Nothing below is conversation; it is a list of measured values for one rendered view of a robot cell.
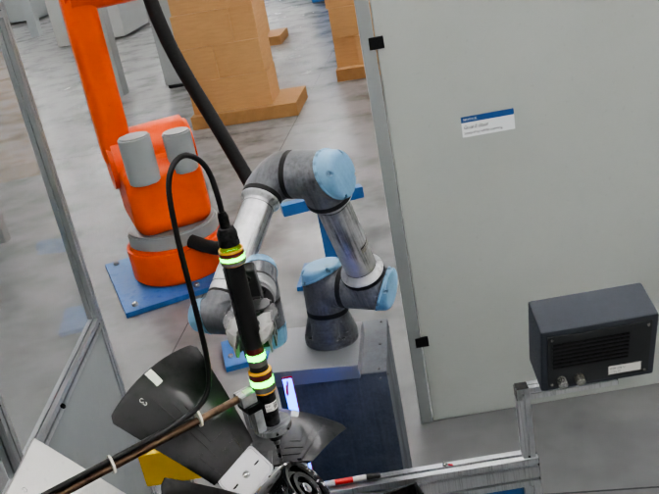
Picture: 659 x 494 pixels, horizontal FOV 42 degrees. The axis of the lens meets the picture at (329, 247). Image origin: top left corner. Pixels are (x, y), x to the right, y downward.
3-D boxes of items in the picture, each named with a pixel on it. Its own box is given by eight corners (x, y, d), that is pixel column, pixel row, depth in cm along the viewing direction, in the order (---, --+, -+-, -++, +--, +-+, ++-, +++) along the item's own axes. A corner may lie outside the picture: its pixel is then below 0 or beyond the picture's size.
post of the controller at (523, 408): (523, 459, 205) (516, 390, 198) (520, 451, 208) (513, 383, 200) (535, 457, 205) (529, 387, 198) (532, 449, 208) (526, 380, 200)
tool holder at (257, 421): (259, 449, 153) (247, 403, 149) (238, 433, 158) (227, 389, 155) (299, 425, 157) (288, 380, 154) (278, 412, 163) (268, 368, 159)
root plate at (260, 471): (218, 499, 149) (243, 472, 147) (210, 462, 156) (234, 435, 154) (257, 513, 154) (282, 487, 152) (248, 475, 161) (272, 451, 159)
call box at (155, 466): (148, 492, 201) (136, 456, 197) (155, 466, 210) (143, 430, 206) (215, 481, 200) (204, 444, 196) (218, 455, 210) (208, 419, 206)
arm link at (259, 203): (247, 140, 206) (176, 318, 182) (287, 139, 201) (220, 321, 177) (267, 171, 214) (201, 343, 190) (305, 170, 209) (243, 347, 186)
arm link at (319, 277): (317, 295, 244) (309, 252, 239) (360, 298, 238) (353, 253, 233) (298, 315, 234) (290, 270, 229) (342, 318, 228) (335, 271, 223)
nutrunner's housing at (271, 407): (273, 447, 157) (217, 218, 139) (261, 438, 160) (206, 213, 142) (289, 437, 159) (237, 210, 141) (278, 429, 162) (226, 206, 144)
